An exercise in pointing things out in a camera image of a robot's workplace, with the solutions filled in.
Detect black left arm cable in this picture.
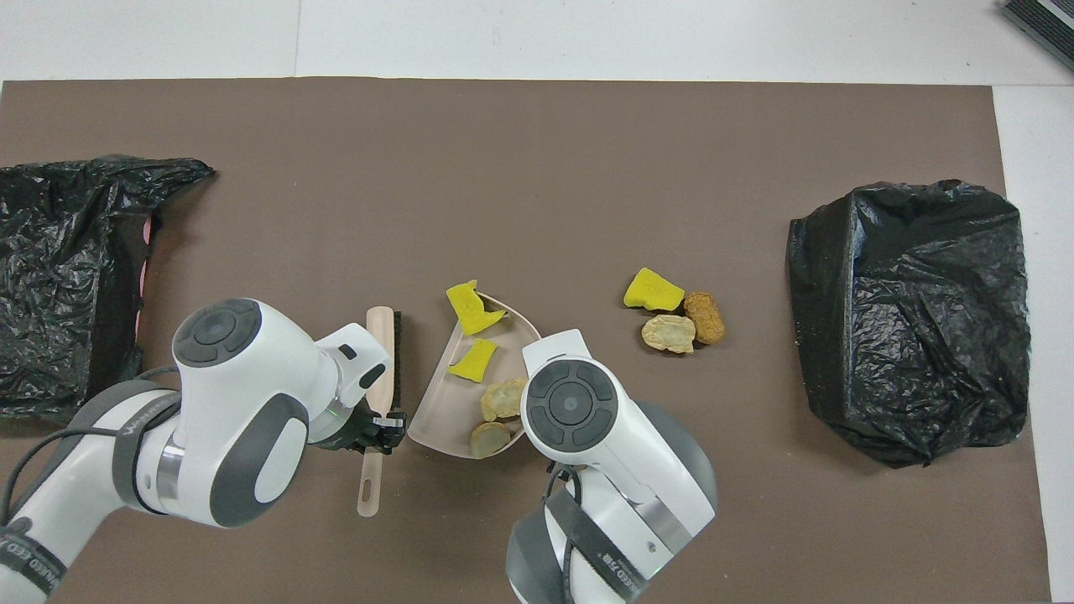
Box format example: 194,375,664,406
0,365,181,525

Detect beige foam chunk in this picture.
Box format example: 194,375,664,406
479,377,529,423
467,420,514,461
641,314,697,355

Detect black bag bin pink inside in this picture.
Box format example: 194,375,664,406
0,154,217,423

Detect beige plastic dustpan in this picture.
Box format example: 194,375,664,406
406,289,544,461

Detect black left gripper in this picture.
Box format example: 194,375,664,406
312,403,409,456

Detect brown foam chunk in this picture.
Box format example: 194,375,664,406
683,291,727,346

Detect yellow sponge piece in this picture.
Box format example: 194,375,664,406
445,279,509,337
446,338,498,384
623,268,686,312

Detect beige brush black bristles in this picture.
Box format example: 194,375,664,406
357,306,405,518

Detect brown table mat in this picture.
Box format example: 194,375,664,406
0,78,1052,604

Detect black bag lined bin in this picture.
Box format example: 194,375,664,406
786,179,1033,469

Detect grey ribbed object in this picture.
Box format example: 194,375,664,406
1000,0,1074,70

